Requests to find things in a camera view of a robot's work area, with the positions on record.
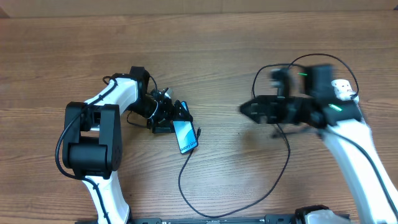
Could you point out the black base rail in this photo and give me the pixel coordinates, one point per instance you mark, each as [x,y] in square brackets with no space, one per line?
[267,219]

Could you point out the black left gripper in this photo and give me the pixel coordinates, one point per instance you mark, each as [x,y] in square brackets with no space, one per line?
[167,115]

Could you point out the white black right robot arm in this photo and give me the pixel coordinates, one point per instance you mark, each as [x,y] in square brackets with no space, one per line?
[333,110]

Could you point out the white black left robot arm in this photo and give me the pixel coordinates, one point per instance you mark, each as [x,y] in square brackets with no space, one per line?
[90,148]

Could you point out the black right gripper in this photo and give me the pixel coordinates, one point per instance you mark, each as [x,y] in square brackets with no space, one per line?
[256,104]

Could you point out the white power strip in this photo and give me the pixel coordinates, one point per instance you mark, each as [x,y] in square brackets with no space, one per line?
[344,91]

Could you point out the Galaxy S24+ smartphone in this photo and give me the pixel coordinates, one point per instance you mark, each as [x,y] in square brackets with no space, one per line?
[186,136]

